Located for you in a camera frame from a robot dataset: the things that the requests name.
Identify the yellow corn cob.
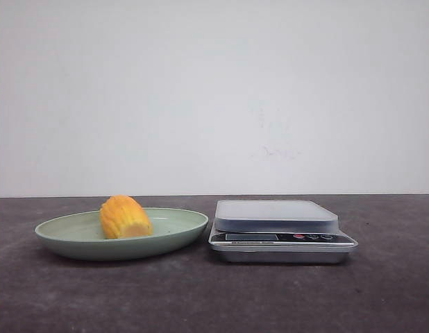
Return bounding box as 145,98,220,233
99,195,153,239

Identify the silver digital kitchen scale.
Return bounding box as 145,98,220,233
208,200,358,264

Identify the light green plate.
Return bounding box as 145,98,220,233
35,207,208,261

